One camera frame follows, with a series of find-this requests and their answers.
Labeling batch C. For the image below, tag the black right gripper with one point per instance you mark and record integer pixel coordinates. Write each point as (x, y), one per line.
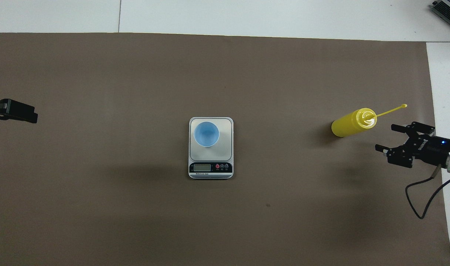
(430, 149)

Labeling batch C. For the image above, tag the yellow squeeze bottle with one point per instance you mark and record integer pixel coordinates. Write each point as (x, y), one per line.
(348, 125)

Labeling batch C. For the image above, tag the brown table mat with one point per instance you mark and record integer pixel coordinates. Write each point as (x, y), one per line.
(136, 92)

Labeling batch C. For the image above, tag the silver digital kitchen scale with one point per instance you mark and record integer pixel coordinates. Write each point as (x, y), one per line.
(210, 168)

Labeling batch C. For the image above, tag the light blue plastic cup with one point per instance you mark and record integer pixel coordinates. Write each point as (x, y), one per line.
(206, 135)

